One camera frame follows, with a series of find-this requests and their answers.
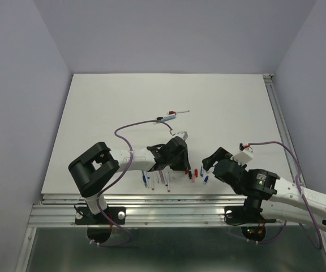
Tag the blue ballpoint pen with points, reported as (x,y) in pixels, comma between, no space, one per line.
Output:
(144,179)

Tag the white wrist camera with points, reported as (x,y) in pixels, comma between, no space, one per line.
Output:
(244,155)
(182,134)

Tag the thin white red pen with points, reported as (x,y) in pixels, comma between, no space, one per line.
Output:
(178,112)

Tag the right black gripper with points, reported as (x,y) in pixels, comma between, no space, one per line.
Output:
(221,153)

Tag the thin pen black cap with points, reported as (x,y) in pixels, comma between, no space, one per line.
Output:
(164,178)

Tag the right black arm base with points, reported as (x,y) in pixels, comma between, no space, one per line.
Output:
(249,217)

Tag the thin white red-tipped pen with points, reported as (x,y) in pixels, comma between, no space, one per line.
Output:
(152,177)

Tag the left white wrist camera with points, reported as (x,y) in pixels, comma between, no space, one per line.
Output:
(182,134)

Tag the white marker red cap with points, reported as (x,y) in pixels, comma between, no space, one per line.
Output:
(168,182)

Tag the aluminium front rail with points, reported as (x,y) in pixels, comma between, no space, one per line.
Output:
(170,232)

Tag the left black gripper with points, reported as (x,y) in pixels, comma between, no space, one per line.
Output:
(184,164)

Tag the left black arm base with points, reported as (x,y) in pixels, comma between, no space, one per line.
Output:
(100,226)

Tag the light blue pen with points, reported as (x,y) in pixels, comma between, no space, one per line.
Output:
(168,118)

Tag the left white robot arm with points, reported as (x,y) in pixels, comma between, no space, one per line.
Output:
(92,170)

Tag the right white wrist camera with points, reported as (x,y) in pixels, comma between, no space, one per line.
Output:
(244,155)

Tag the translucent red pen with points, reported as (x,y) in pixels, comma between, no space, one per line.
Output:
(160,176)

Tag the aluminium right side rail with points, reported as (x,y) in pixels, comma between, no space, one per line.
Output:
(282,127)

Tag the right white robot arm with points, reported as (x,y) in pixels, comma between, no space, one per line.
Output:
(269,197)

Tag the aluminium rail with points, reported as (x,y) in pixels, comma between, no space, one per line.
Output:
(170,232)
(282,127)

